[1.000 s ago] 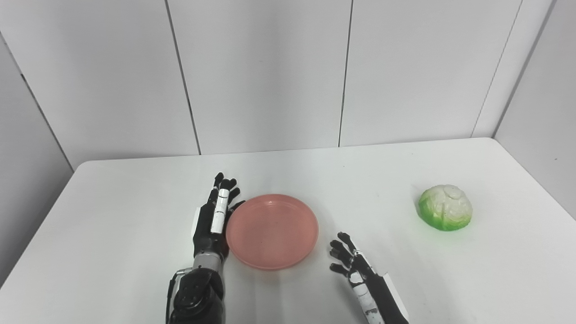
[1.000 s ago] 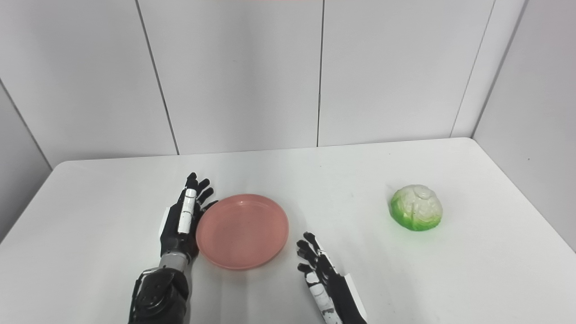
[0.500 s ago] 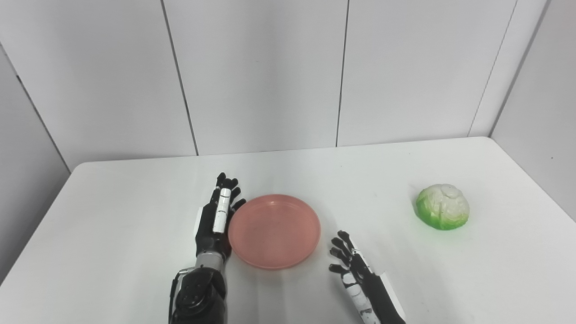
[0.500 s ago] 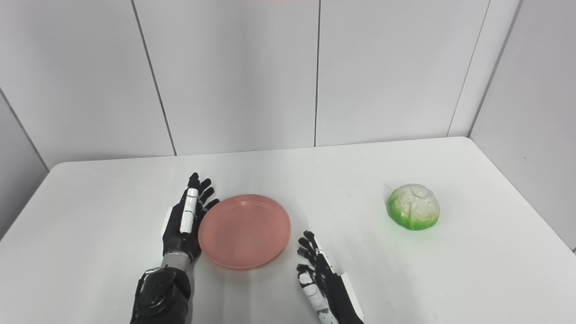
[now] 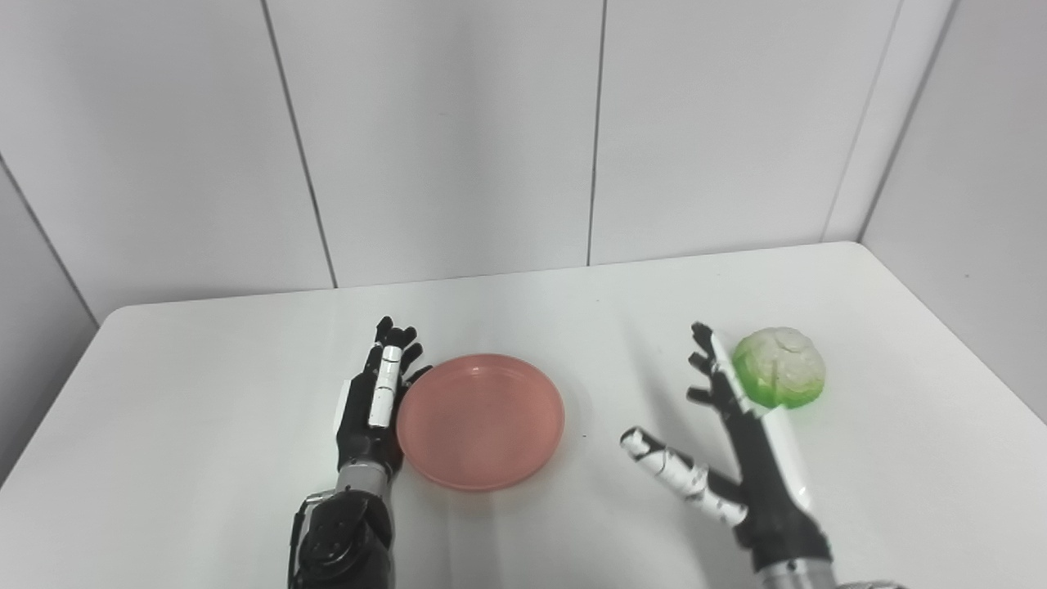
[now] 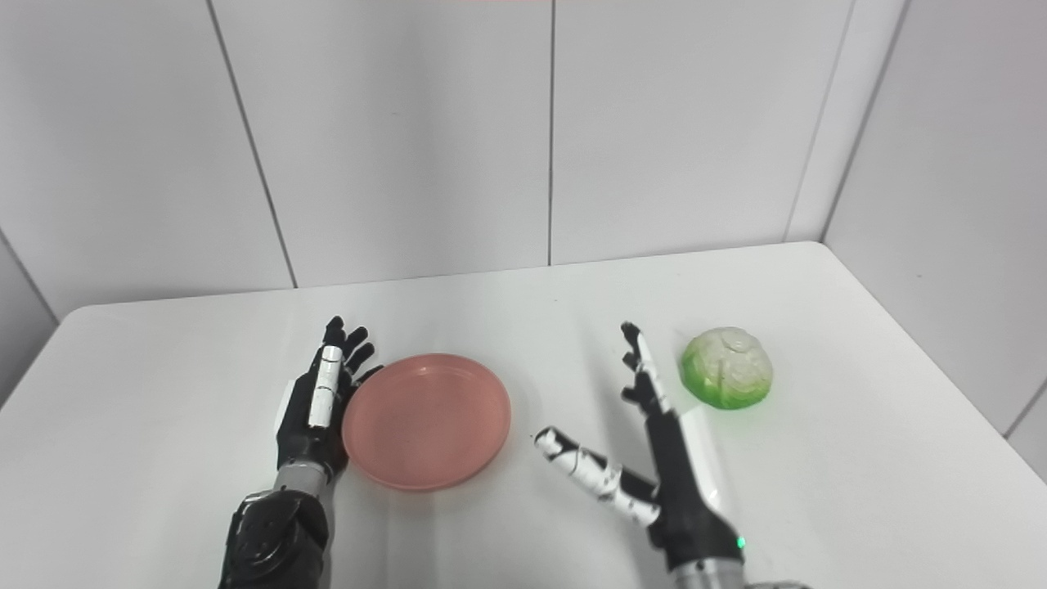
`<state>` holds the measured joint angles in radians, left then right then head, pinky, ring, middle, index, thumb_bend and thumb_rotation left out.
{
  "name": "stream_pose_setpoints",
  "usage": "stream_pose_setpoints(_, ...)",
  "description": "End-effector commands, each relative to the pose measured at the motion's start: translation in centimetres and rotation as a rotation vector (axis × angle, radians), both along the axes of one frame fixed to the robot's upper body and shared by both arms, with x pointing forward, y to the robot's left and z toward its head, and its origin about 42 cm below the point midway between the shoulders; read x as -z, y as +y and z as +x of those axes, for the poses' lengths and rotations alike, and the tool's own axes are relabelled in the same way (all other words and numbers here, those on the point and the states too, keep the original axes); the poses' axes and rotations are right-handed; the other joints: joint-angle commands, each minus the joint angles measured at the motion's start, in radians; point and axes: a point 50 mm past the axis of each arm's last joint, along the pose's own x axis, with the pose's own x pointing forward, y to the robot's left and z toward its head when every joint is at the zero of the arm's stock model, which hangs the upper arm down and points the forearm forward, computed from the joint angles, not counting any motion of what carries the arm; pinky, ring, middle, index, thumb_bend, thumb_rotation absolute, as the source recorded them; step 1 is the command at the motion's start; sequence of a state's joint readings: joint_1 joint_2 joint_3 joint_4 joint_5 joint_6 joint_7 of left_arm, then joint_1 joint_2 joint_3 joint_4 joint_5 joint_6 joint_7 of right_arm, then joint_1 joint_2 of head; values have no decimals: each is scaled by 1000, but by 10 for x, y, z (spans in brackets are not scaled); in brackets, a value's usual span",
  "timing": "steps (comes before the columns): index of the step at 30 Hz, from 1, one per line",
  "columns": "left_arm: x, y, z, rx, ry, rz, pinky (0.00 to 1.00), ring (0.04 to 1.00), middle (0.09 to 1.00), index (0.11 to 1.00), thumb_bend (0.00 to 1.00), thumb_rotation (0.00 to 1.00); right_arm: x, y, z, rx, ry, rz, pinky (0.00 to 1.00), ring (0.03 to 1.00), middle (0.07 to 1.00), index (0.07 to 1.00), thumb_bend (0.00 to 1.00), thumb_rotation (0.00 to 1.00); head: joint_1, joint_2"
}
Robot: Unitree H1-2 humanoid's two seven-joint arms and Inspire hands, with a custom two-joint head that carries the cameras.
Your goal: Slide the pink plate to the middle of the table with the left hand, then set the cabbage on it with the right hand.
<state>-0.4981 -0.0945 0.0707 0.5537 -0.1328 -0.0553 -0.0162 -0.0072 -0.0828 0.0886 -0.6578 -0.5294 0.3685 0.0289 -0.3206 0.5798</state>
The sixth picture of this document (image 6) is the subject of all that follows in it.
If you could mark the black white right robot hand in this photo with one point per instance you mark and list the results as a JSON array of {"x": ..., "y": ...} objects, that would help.
[{"x": 683, "y": 499}]

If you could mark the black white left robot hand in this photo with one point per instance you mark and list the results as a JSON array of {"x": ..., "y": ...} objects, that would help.
[{"x": 298, "y": 433}]

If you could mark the pink plastic plate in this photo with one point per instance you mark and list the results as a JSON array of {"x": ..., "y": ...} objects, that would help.
[{"x": 425, "y": 421}]

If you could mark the green white toy cabbage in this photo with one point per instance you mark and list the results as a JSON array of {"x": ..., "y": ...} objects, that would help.
[{"x": 728, "y": 368}]

